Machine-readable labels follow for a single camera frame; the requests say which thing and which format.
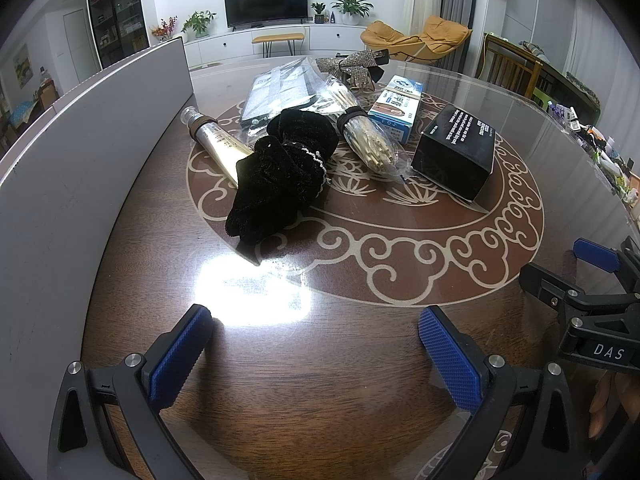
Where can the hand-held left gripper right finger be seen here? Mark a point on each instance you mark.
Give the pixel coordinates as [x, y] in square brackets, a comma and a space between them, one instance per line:
[450, 355]

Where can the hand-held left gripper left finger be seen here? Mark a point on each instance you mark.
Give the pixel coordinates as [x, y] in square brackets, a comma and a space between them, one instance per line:
[180, 355]

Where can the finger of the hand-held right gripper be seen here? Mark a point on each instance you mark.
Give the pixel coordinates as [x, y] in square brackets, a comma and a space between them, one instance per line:
[595, 255]
[550, 287]

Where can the white storage box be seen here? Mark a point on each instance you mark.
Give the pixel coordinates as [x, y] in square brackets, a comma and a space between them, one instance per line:
[75, 185]

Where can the white and blue ointment box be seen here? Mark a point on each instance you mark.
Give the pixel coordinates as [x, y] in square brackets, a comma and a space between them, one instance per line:
[397, 107]

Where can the rhinestone hair clip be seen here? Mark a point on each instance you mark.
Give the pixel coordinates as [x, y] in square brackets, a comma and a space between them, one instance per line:
[357, 67]

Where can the person's right hand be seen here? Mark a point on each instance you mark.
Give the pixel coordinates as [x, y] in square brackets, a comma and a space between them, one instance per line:
[607, 405]

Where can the black cardboard box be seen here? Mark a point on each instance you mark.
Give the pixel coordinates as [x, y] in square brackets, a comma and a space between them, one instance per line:
[450, 160]

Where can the wooden chair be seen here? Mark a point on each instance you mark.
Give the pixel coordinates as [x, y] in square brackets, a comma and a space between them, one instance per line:
[505, 65]

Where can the bagged bundle of wooden sticks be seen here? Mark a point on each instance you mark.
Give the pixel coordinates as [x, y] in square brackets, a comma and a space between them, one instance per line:
[370, 142]

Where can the yellow lounge chair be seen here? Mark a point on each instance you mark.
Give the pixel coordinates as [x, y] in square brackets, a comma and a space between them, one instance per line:
[430, 35]

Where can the clear plastic bag with packet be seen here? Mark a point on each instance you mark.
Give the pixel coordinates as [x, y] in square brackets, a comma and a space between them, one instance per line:
[280, 92]

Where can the grey curtain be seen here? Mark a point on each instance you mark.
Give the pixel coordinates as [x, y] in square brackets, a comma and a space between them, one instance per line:
[460, 0]

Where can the table with blue cloth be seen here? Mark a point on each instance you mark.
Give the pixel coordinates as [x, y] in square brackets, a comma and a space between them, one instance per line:
[22, 112]

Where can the white television cabinet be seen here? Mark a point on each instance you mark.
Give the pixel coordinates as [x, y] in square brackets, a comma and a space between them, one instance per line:
[225, 42]

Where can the red flower arrangement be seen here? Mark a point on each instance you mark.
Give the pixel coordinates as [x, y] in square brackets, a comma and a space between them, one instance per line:
[164, 29]

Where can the wooden bench with black legs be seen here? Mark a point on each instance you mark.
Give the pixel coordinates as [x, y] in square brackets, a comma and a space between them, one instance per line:
[277, 38]

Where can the leafy potted plant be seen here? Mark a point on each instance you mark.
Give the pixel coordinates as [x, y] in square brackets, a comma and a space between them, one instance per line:
[199, 22]

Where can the large potted plant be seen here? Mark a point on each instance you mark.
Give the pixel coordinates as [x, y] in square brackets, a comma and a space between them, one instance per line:
[352, 7]

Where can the dark glass display cabinet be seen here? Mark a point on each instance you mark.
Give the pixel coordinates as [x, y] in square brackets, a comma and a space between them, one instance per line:
[117, 15]

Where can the small potted plant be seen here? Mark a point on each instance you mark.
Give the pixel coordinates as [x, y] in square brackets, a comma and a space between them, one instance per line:
[318, 10]

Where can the black television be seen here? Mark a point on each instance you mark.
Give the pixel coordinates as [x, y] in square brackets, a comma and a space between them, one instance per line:
[265, 2]

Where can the green wall picture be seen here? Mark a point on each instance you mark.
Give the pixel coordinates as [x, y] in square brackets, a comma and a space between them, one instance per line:
[22, 64]

